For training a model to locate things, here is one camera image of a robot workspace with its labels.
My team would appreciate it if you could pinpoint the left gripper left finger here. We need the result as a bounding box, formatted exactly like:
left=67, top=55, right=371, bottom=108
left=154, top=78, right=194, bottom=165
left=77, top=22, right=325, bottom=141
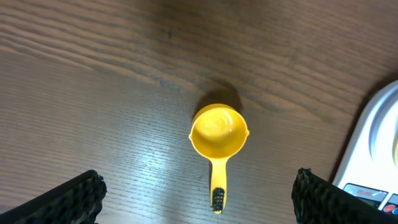
left=1, top=170, right=107, bottom=224

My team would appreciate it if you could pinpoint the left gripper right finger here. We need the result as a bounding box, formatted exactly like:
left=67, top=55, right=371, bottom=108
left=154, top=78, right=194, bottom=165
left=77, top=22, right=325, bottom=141
left=291, top=168, right=397, bottom=224

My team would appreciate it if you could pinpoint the yellow measuring scoop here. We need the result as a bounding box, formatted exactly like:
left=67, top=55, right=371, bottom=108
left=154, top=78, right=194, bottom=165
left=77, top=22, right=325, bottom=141
left=188, top=103, right=250, bottom=214

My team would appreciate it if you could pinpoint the white digital kitchen scale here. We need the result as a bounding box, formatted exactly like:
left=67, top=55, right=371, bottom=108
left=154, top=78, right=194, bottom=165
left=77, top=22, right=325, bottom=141
left=333, top=81, right=397, bottom=217

